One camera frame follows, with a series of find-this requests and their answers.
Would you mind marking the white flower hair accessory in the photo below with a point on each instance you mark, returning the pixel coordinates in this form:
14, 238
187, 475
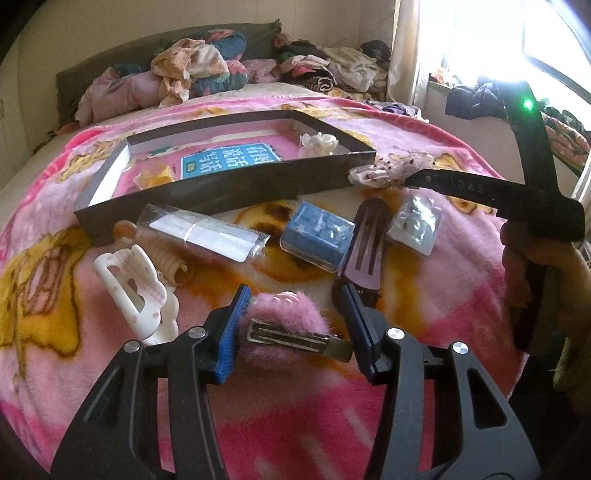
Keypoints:
318, 144

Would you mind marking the beige curtain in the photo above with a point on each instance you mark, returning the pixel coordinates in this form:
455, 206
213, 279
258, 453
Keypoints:
408, 46

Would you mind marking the grey cardboard box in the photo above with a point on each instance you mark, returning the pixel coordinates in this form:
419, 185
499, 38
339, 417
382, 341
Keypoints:
231, 184

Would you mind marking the floral fabric scrunchie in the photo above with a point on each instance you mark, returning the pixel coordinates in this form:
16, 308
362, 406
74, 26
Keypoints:
392, 170

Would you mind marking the window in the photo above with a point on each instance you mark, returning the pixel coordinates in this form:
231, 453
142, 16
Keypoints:
508, 32

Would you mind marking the white claw hair clip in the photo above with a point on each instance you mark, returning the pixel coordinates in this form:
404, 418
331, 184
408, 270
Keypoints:
138, 300

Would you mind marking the pile of clothes on bed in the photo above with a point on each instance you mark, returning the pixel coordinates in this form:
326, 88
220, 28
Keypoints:
92, 69

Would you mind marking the blue box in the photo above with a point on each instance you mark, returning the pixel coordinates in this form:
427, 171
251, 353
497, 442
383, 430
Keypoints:
318, 235

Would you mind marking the dark brown snap hair clip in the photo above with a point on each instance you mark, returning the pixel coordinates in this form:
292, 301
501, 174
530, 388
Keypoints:
364, 249

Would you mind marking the small clear plastic packet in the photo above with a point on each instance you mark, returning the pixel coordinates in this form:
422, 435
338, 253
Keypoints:
413, 226

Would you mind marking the pink quilt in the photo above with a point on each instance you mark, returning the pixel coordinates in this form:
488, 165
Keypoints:
120, 90

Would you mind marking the pink fuzzy hair clip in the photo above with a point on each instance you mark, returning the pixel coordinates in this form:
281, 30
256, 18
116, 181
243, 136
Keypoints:
300, 316

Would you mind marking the white wardrobe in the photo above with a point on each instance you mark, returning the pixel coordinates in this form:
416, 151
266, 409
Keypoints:
9, 101

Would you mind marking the pile of mixed clothes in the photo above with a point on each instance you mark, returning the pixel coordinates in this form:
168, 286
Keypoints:
337, 64

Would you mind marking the blue printed booklet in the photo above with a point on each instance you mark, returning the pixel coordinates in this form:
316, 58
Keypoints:
231, 159

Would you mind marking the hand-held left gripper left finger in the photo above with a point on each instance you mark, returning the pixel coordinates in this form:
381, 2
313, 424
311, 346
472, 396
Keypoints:
231, 334

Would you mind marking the cream floral cloth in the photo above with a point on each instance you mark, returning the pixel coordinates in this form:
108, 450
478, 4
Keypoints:
194, 60

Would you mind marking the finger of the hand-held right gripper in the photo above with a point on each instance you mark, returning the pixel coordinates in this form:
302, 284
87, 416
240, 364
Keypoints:
455, 189

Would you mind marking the pink crumpled cloth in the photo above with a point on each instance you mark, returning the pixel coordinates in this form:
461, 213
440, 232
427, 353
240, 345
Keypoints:
261, 71

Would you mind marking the purple clothes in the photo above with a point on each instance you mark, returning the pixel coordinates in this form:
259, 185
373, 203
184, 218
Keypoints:
397, 110

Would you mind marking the person's right hand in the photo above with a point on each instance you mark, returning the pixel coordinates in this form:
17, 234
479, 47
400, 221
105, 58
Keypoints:
565, 267

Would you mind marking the dark blue floral quilt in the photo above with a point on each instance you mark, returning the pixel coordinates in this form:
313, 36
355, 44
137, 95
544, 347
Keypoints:
233, 46

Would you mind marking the pink cartoon blanket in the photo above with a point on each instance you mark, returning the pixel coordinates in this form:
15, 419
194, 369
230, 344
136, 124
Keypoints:
55, 277

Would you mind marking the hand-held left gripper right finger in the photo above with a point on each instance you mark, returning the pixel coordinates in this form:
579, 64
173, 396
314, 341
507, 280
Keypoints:
358, 323

